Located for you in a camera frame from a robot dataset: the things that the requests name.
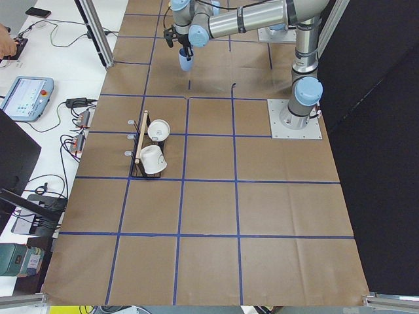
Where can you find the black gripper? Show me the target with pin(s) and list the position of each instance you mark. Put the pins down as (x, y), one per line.
(183, 40)

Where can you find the light blue plastic cup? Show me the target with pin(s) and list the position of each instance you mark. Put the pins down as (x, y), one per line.
(185, 65)

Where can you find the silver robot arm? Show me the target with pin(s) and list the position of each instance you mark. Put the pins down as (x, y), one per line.
(195, 23)

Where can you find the person hand at desk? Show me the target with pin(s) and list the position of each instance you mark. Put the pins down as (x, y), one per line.
(7, 44)

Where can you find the white mug on rack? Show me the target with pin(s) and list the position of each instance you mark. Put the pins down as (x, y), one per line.
(158, 130)
(153, 159)

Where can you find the black power adapter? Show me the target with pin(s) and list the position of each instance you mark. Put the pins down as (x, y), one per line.
(76, 102)

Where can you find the black smartphone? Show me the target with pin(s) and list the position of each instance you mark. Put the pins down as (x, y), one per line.
(37, 12)

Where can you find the teach pendant tablet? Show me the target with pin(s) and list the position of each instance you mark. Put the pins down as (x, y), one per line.
(27, 98)

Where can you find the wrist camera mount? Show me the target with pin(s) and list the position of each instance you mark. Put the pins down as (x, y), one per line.
(169, 36)

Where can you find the wooden rack handle rod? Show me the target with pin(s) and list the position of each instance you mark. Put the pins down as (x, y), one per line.
(141, 136)

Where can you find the aluminium frame post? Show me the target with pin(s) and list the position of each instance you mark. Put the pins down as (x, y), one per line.
(92, 22)

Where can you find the black wire mug rack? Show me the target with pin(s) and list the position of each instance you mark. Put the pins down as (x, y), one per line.
(137, 170)

